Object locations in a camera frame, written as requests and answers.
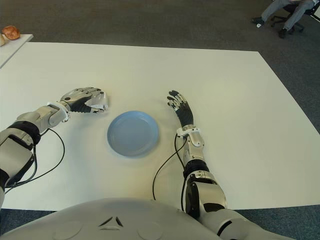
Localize grey robot torso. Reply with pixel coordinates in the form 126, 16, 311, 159
0, 197, 221, 240

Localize black office chair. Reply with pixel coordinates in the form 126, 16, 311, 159
271, 0, 320, 33

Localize white charger plug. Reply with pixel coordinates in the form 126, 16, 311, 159
86, 91, 110, 112

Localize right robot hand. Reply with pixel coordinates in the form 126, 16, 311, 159
166, 90, 195, 128

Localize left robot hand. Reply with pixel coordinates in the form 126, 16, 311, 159
59, 86, 107, 116

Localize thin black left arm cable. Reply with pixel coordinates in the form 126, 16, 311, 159
3, 127, 66, 195
9, 147, 38, 188

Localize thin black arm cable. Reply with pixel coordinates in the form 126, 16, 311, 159
9, 147, 38, 188
3, 127, 66, 195
176, 139, 188, 212
152, 134, 187, 201

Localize white side table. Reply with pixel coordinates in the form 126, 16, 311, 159
0, 33, 34, 68

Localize blue plastic plate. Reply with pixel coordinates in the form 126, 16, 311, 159
107, 110, 160, 159

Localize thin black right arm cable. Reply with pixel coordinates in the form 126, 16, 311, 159
152, 134, 187, 201
176, 139, 188, 212

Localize reddish brown bread roll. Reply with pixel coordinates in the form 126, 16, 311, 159
2, 25, 21, 40

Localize seated person grey trousers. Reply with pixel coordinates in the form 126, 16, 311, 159
252, 0, 317, 38

